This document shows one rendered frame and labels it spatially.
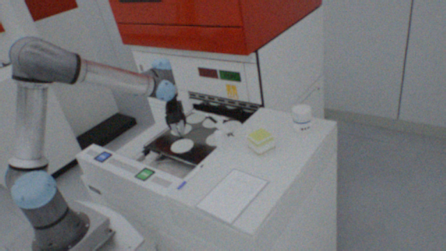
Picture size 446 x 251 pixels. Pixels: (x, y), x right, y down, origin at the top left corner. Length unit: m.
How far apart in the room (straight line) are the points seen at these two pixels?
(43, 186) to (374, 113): 2.57
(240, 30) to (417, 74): 1.79
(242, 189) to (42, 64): 0.69
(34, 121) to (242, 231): 0.74
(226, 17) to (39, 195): 0.90
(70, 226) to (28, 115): 0.38
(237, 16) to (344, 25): 1.63
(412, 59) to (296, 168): 1.84
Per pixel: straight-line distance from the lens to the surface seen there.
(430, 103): 2.96
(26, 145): 1.26
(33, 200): 1.16
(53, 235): 1.24
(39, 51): 1.10
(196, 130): 1.57
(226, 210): 1.04
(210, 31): 1.45
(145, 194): 1.27
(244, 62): 1.47
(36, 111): 1.23
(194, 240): 1.23
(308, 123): 1.29
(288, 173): 1.13
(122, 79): 1.16
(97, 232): 1.27
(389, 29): 2.79
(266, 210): 1.02
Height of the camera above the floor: 1.70
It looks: 31 degrees down
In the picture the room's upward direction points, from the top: 11 degrees counter-clockwise
